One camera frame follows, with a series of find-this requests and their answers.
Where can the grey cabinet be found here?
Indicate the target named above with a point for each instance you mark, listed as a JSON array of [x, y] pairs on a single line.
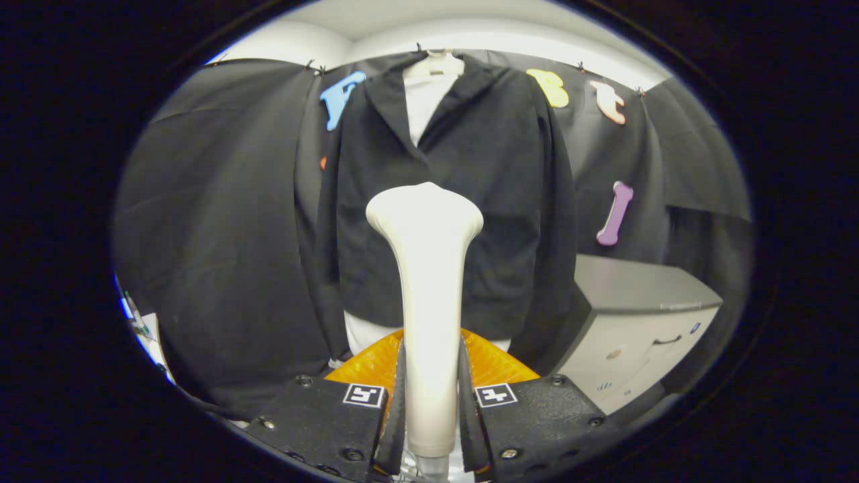
[[631, 349]]

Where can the black suit jacket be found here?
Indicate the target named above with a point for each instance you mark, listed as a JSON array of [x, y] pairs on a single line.
[[496, 201]]

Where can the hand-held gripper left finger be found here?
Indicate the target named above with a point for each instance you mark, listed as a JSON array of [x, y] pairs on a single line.
[[396, 429]]

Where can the black backdrop cloth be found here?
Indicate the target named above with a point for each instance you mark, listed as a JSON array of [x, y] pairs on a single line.
[[221, 235]]

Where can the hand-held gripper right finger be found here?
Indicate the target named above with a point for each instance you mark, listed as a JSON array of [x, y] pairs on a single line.
[[468, 429]]

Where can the white garment steamer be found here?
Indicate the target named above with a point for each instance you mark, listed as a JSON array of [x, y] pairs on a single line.
[[429, 302]]

